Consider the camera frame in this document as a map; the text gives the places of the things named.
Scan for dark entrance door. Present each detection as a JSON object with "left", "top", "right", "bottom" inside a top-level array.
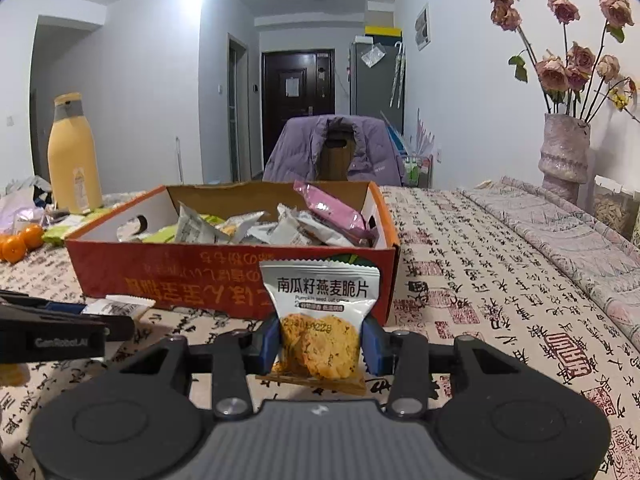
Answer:
[{"left": 261, "top": 50, "right": 335, "bottom": 173}]

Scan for pink quilted cloth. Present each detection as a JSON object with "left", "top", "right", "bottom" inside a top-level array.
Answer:
[{"left": 457, "top": 176, "right": 640, "bottom": 361}]

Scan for grey refrigerator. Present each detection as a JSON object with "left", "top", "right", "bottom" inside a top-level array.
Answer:
[{"left": 349, "top": 40, "right": 407, "bottom": 126}]

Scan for golden cookie packet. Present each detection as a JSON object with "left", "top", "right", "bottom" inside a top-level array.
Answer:
[{"left": 0, "top": 362, "right": 31, "bottom": 387}]

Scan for wooden chair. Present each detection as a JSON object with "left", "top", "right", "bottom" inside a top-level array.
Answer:
[{"left": 320, "top": 132, "right": 353, "bottom": 181}]

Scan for pink snack packet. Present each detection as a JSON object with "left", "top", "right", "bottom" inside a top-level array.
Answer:
[{"left": 292, "top": 180, "right": 378, "bottom": 247}]

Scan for clear container with grains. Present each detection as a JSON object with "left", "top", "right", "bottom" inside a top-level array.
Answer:
[{"left": 592, "top": 175, "right": 640, "bottom": 243}]

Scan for folded umbrella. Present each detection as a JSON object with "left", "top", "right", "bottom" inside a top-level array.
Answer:
[{"left": 390, "top": 42, "right": 406, "bottom": 108}]

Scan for framed wall picture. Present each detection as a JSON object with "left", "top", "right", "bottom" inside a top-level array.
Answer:
[{"left": 415, "top": 4, "right": 431, "bottom": 51}]

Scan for grey interior door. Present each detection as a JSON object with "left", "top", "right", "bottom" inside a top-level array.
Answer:
[{"left": 227, "top": 34, "right": 250, "bottom": 181}]

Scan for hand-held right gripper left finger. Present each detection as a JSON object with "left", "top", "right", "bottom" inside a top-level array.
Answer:
[{"left": 114, "top": 316, "right": 281, "bottom": 420}]

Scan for dried pink roses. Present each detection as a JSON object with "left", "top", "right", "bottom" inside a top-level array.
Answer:
[{"left": 486, "top": 0, "right": 640, "bottom": 123}]

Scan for purple jacket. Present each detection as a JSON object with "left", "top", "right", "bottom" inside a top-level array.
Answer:
[{"left": 262, "top": 114, "right": 403, "bottom": 187}]

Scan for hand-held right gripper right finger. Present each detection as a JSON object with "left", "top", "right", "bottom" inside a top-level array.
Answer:
[{"left": 361, "top": 317, "right": 527, "bottom": 420}]

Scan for pink ceramic vase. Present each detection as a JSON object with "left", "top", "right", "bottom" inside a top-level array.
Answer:
[{"left": 539, "top": 112, "right": 592, "bottom": 206}]

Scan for metal wire rack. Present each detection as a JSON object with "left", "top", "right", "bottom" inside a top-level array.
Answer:
[{"left": 397, "top": 152, "right": 433, "bottom": 188}]

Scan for clear plastic bag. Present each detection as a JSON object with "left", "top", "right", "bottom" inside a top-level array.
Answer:
[{"left": 360, "top": 45, "right": 387, "bottom": 68}]

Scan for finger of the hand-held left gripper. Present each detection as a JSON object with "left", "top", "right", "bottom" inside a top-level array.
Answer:
[
  {"left": 0, "top": 316, "right": 137, "bottom": 363},
  {"left": 0, "top": 290, "right": 88, "bottom": 316}
]

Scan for white cookie packet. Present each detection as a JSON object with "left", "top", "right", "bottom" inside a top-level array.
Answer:
[
  {"left": 300, "top": 225, "right": 356, "bottom": 248},
  {"left": 82, "top": 295, "right": 157, "bottom": 320},
  {"left": 255, "top": 259, "right": 382, "bottom": 397},
  {"left": 175, "top": 202, "right": 226, "bottom": 245},
  {"left": 260, "top": 203, "right": 321, "bottom": 247},
  {"left": 217, "top": 211, "right": 266, "bottom": 241}
]

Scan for red cardboard box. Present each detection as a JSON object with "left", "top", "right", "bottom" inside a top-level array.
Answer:
[{"left": 65, "top": 181, "right": 401, "bottom": 326}]

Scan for yellow thermos bottle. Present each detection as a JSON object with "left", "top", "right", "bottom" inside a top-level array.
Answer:
[{"left": 47, "top": 92, "right": 103, "bottom": 215}]

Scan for lilac plastic bag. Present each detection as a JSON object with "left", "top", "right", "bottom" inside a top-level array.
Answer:
[{"left": 0, "top": 176, "right": 51, "bottom": 233}]

